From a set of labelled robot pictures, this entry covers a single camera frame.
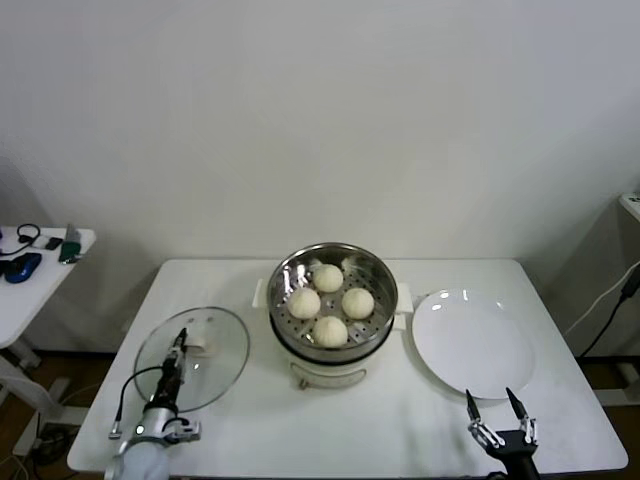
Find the white steamed baozi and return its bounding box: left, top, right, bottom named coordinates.
left=288, top=288, right=322, bottom=320
left=340, top=287, right=376, bottom=321
left=312, top=315, right=349, bottom=349
left=312, top=263, right=345, bottom=294

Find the white shelf with green label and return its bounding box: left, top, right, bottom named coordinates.
left=618, top=189, right=640, bottom=222

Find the glass lid with white handle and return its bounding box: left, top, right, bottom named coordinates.
left=133, top=306, right=250, bottom=414

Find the blue and black object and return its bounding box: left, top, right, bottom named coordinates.
left=0, top=252, right=44, bottom=285

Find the white stand base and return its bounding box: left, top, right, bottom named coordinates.
left=597, top=362, right=640, bottom=407

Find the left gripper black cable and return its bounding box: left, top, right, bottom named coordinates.
left=108, top=366, right=165, bottom=441

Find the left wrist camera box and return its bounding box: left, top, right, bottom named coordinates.
left=163, top=418, right=202, bottom=444

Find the green and grey tool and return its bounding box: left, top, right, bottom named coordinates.
left=58, top=224, right=84, bottom=265

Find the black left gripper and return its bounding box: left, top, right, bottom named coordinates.
left=151, top=327, right=190, bottom=409

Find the floor cable bundle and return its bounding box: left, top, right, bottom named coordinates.
left=27, top=425, right=72, bottom=460

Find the white round plate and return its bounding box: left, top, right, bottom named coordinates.
left=411, top=287, right=537, bottom=400

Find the white wall cable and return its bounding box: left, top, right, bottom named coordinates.
left=564, top=261, right=640, bottom=341

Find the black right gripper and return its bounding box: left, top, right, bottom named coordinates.
left=465, top=386, right=542, bottom=480

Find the black cable loop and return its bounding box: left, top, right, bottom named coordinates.
left=1, top=223, right=42, bottom=257

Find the stainless steel steamer basket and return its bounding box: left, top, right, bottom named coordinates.
left=267, top=242, right=400, bottom=362

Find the white side table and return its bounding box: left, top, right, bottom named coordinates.
left=0, top=227, right=97, bottom=456

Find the black cable with plug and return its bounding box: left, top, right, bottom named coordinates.
left=579, top=272, right=640, bottom=359

